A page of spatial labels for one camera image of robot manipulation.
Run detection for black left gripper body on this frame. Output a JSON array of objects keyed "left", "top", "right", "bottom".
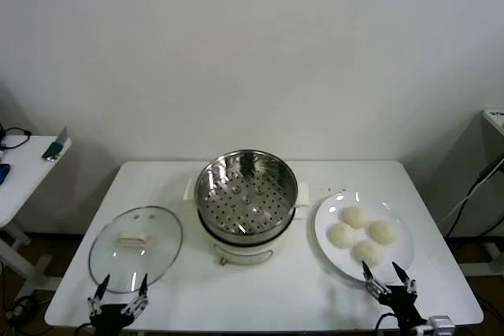
[{"left": 89, "top": 303, "right": 134, "bottom": 336}]

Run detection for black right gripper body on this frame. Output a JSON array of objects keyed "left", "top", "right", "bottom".
[{"left": 379, "top": 285, "right": 429, "bottom": 328}]

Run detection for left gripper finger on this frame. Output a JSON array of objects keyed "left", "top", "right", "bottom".
[
  {"left": 120, "top": 272, "right": 151, "bottom": 316},
  {"left": 87, "top": 273, "right": 111, "bottom": 316}
]

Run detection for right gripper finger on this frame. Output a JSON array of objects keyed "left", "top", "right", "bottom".
[
  {"left": 361, "top": 260, "right": 392, "bottom": 298},
  {"left": 391, "top": 260, "right": 418, "bottom": 297}
]

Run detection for white steamed baozi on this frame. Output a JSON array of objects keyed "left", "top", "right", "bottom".
[
  {"left": 351, "top": 239, "right": 384, "bottom": 268},
  {"left": 328, "top": 222, "right": 356, "bottom": 249},
  {"left": 366, "top": 220, "right": 399, "bottom": 246},
  {"left": 340, "top": 205, "right": 368, "bottom": 230}
]

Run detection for glass lid with cream handle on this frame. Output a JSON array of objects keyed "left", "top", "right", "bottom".
[{"left": 87, "top": 205, "right": 184, "bottom": 294}]

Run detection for perforated steel steamer basket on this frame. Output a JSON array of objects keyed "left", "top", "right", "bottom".
[{"left": 195, "top": 149, "right": 299, "bottom": 242}]

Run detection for white round plate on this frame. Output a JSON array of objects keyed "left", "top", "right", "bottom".
[{"left": 313, "top": 190, "right": 416, "bottom": 284}]

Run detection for white electric cooker base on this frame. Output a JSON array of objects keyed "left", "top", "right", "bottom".
[{"left": 183, "top": 177, "right": 311, "bottom": 267}]

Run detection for white side table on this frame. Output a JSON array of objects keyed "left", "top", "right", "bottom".
[{"left": 0, "top": 134, "right": 74, "bottom": 294}]

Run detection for teal and silver tool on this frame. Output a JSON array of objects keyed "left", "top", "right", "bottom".
[{"left": 42, "top": 127, "right": 72, "bottom": 162}]

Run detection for white equipment stand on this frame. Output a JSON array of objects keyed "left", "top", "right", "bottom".
[{"left": 444, "top": 107, "right": 504, "bottom": 278}]

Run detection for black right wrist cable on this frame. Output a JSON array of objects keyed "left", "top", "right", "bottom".
[{"left": 376, "top": 312, "right": 398, "bottom": 336}]

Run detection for black floor cables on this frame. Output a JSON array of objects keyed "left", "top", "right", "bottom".
[{"left": 0, "top": 260, "right": 44, "bottom": 329}]

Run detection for white cable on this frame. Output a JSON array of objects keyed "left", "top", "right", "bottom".
[{"left": 439, "top": 176, "right": 487, "bottom": 223}]

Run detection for black cable with adapter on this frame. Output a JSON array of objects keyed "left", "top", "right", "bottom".
[{"left": 444, "top": 153, "right": 504, "bottom": 237}]

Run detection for black cable on side table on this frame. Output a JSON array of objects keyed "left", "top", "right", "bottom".
[{"left": 0, "top": 125, "right": 32, "bottom": 152}]

